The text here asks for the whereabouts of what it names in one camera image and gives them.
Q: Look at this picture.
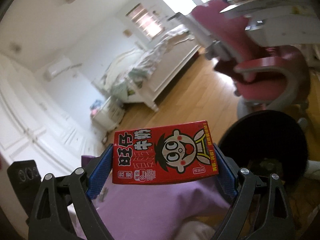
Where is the red milk carton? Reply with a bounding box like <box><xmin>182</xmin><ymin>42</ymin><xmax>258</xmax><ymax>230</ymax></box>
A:
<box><xmin>112</xmin><ymin>120</ymin><xmax>218</xmax><ymax>185</ymax></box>

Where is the purple round tablecloth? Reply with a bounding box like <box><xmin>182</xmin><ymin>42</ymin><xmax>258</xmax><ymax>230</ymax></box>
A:
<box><xmin>72</xmin><ymin>154</ymin><xmax>232</xmax><ymax>240</ymax></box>

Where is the white wardrobe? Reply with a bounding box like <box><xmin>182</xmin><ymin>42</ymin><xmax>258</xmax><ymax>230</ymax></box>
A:
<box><xmin>1</xmin><ymin>55</ymin><xmax>103</xmax><ymax>177</ymax></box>

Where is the white nightstand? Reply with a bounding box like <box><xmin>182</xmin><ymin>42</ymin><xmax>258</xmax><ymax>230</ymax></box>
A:
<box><xmin>91</xmin><ymin>97</ymin><xmax>125</xmax><ymax>132</ymax></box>

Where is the red desk chair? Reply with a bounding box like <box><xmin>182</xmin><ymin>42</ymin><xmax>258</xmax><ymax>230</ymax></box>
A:
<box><xmin>191</xmin><ymin>0</ymin><xmax>310</xmax><ymax>109</ymax></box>

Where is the white air conditioner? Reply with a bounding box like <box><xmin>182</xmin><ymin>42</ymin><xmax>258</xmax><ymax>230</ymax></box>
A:
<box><xmin>44</xmin><ymin>56</ymin><xmax>73</xmax><ymax>81</ymax></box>

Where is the white wooden bed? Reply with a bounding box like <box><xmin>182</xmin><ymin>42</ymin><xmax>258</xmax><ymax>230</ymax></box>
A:
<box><xmin>96</xmin><ymin>24</ymin><xmax>200</xmax><ymax>112</ymax></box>

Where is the white study desk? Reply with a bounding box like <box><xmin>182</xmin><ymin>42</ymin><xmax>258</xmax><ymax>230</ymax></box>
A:
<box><xmin>221</xmin><ymin>0</ymin><xmax>319</xmax><ymax>47</ymax></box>

